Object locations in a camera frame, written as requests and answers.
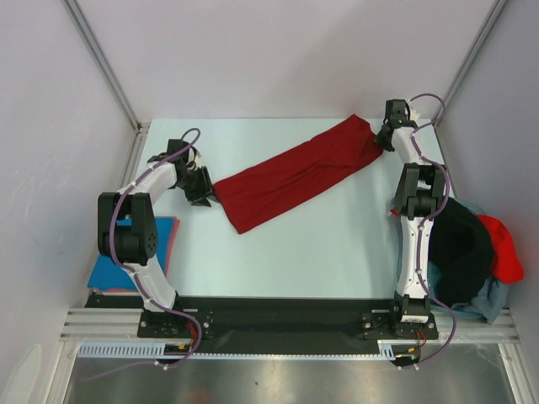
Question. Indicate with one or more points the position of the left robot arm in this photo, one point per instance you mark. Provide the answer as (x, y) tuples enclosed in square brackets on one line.
[(127, 227)]

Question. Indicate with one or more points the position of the aluminium corner post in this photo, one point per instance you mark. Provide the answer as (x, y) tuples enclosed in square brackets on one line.
[(96, 51), (486, 28)]

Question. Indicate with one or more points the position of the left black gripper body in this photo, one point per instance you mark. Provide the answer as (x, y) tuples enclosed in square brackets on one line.
[(196, 185)]

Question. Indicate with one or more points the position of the aluminium frame rail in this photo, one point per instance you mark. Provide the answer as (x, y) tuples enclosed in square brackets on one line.
[(120, 325)]

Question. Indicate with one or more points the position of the dark red t-shirt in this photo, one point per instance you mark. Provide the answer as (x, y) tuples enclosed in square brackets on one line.
[(271, 188)]

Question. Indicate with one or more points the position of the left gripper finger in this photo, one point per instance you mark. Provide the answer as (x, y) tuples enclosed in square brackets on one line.
[(201, 203), (212, 195)]

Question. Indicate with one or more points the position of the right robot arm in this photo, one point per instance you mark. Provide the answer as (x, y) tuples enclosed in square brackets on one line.
[(420, 195)]

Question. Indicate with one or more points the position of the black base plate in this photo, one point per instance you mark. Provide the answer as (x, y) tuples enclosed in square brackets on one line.
[(270, 321)]

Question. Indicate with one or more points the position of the black garment in bin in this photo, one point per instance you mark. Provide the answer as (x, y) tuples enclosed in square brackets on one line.
[(462, 250)]

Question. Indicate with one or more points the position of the white slotted cable duct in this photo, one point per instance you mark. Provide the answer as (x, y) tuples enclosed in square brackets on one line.
[(360, 350)]

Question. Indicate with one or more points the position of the right aluminium corner post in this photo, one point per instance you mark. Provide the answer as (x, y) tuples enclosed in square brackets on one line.
[(486, 28)]

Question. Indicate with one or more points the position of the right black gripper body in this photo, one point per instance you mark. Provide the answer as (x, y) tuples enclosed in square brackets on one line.
[(384, 141)]

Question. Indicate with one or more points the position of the bright red garment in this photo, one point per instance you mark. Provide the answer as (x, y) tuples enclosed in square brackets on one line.
[(506, 265)]

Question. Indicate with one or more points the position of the left aluminium corner post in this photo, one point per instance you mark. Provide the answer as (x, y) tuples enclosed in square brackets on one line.
[(96, 51)]

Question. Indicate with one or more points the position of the folded blue t-shirt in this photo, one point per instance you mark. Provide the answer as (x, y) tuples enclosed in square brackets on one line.
[(113, 269)]

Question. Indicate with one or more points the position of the grey-blue garment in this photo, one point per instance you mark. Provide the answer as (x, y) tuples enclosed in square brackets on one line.
[(487, 304)]

